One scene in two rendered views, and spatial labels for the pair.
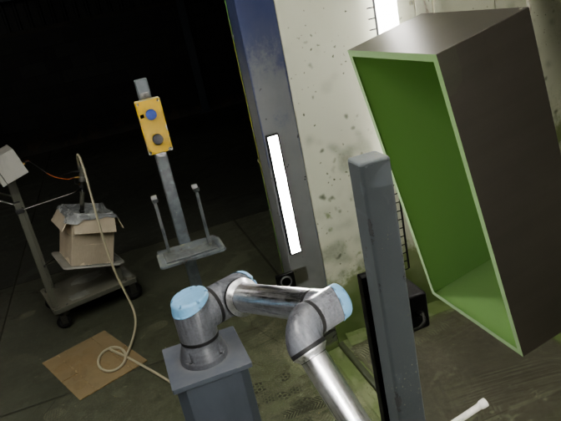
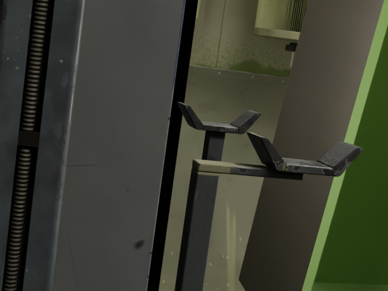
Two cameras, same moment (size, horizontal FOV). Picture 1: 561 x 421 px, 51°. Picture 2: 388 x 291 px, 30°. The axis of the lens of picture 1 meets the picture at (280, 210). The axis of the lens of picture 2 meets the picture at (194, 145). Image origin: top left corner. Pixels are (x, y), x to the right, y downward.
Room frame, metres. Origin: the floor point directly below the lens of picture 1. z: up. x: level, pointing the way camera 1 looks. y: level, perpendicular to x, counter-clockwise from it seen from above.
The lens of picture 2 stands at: (2.78, 1.08, 1.17)
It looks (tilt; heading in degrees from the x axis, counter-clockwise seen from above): 7 degrees down; 267
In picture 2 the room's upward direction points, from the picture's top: 8 degrees clockwise
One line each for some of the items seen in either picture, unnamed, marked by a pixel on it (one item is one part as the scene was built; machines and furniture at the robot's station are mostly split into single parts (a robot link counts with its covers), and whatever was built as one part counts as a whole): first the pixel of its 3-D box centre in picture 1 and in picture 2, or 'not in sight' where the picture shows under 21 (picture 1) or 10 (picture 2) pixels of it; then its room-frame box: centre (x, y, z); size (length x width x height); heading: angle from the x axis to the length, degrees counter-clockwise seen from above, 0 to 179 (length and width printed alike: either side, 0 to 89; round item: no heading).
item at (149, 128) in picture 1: (154, 125); not in sight; (2.83, 0.51, 1.42); 0.12 x 0.06 x 0.26; 104
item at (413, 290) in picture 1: (395, 307); not in sight; (0.88, -0.16, 1.35); 0.09 x 0.07 x 0.07; 104
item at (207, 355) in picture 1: (201, 345); not in sight; (2.00, 0.41, 0.69); 0.19 x 0.19 x 0.10
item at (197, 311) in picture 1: (194, 313); not in sight; (2.01, 0.40, 0.83); 0.17 x 0.15 x 0.18; 125
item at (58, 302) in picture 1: (62, 228); not in sight; (4.05, 1.56, 0.64); 0.73 x 0.50 x 1.27; 118
